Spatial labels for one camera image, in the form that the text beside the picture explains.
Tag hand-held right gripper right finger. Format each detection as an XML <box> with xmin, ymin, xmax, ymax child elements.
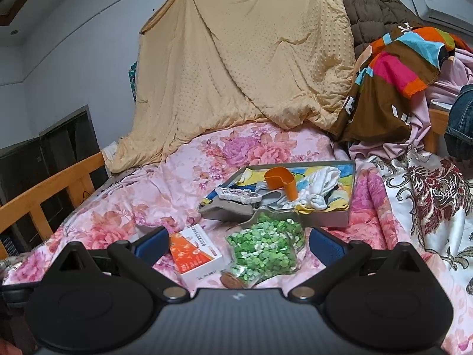
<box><xmin>288</xmin><ymin>227</ymin><xmax>425</xmax><ymax>302</ymax></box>

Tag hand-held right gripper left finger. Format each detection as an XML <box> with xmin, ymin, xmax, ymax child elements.
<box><xmin>52</xmin><ymin>225</ymin><xmax>187</xmax><ymax>301</ymax></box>

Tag grey shallow box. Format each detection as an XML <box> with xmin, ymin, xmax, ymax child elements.
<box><xmin>199</xmin><ymin>160</ymin><xmax>357</xmax><ymax>229</ymax></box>

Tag white gauze towel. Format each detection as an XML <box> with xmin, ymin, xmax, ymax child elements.
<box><xmin>277</xmin><ymin>167</ymin><xmax>341</xmax><ymax>211</ymax></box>

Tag grey face mask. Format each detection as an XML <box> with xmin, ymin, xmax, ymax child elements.
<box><xmin>255</xmin><ymin>182</ymin><xmax>286</xmax><ymax>206</ymax></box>

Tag orange plastic cup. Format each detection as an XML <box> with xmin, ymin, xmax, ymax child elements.
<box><xmin>264</xmin><ymin>167</ymin><xmax>298</xmax><ymax>202</ymax></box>

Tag beige knit mouse hat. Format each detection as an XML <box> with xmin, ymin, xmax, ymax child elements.
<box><xmin>200</xmin><ymin>199</ymin><xmax>256</xmax><ymax>218</ymax></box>

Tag black white patterned sock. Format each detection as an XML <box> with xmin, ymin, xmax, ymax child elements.
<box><xmin>215</xmin><ymin>187</ymin><xmax>264</xmax><ymax>205</ymax></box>

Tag white orange medicine box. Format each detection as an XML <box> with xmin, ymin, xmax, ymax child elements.
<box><xmin>169</xmin><ymin>224</ymin><xmax>227</xmax><ymax>291</ymax></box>

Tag glass bottle of green stars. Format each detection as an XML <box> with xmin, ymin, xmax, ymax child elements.
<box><xmin>220</xmin><ymin>210</ymin><xmax>307</xmax><ymax>290</ymax></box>

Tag cartoon print towel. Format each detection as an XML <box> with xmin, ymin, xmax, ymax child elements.
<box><xmin>201</xmin><ymin>166</ymin><xmax>352</xmax><ymax>216</ymax></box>

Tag white maroon ornate blanket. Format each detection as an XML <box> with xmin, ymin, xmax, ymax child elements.
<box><xmin>364</xmin><ymin>151</ymin><xmax>473</xmax><ymax>355</ymax></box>

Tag brown multicolour striped cloth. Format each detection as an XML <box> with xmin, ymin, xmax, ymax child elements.
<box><xmin>328</xmin><ymin>25</ymin><xmax>471</xmax><ymax>142</ymax></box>

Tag blue jeans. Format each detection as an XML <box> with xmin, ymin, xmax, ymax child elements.
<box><xmin>443</xmin><ymin>83</ymin><xmax>473</xmax><ymax>156</ymax></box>

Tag yellow dotted blanket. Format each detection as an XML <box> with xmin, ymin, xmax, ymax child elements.
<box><xmin>106</xmin><ymin>0</ymin><xmax>358</xmax><ymax>175</ymax></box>

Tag pale pink satin cloth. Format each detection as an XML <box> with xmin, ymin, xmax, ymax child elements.
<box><xmin>347</xmin><ymin>49</ymin><xmax>473</xmax><ymax>160</ymax></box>

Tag brown quilted coat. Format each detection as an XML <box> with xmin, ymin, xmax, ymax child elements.
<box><xmin>337</xmin><ymin>0</ymin><xmax>422</xmax><ymax>68</ymax></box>

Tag white air conditioner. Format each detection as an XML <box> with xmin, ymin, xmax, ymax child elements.
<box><xmin>407</xmin><ymin>0</ymin><xmax>473</xmax><ymax>29</ymax></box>

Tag wooden bed frame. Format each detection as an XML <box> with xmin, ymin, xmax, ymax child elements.
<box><xmin>0</xmin><ymin>107</ymin><xmax>454</xmax><ymax>260</ymax></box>

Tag wooden bed rail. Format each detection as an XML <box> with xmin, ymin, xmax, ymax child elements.
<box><xmin>0</xmin><ymin>104</ymin><xmax>108</xmax><ymax>256</ymax></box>

